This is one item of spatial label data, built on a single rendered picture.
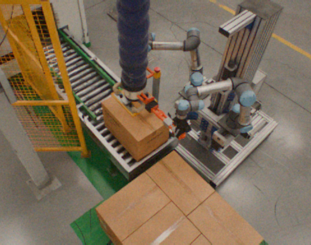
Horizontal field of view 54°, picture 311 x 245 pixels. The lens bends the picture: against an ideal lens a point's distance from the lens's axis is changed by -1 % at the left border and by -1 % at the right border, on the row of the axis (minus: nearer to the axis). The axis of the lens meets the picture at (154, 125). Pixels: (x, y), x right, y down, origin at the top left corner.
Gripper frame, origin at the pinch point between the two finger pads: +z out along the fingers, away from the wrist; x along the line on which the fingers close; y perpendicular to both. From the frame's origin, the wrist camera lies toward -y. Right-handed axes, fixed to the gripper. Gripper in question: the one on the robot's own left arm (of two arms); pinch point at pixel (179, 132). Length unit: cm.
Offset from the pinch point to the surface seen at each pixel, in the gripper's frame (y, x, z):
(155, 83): 84, -45, 42
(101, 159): 85, 34, 128
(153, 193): -6, 27, 73
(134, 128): 44, 13, 33
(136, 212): -10, 51, 73
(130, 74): 54, 10, -28
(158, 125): 33.3, -6.6, 32.5
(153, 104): 34.5, -0.1, -1.3
